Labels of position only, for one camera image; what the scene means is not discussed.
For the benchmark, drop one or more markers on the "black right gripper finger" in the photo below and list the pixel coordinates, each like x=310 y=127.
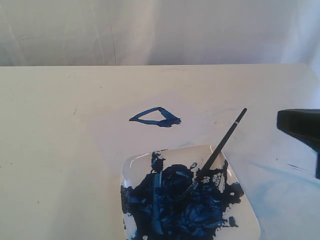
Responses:
x=303 y=125

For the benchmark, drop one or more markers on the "black paintbrush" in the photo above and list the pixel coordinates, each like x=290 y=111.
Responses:
x=206 y=167

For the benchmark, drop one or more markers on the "white square paint plate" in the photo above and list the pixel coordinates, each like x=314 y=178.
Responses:
x=218 y=208

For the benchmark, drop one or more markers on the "white paper sheet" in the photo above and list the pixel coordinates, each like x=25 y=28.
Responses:
x=117 y=137

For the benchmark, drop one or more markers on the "white backdrop cloth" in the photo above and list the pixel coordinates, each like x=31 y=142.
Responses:
x=158 y=32

